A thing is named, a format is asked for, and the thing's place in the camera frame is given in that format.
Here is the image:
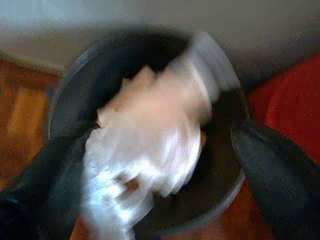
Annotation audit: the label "brown cardboard scraps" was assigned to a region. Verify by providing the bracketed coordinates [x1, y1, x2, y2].
[96, 66, 213, 131]

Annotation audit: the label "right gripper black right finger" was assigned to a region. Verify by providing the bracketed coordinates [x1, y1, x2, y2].
[231, 121, 320, 240]

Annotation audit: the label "grey-green quilted mattress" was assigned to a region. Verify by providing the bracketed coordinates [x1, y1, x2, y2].
[0, 9, 320, 83]

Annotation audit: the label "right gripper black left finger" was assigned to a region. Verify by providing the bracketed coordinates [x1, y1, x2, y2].
[0, 134, 89, 240]

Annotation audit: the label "black round waste bin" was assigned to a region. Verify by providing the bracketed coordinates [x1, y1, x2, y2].
[47, 32, 251, 236]

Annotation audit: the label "red beanbag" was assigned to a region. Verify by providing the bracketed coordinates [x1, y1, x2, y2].
[246, 53, 320, 166]

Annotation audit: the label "white plastic bag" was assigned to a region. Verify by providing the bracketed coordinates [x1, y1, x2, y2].
[82, 32, 241, 240]

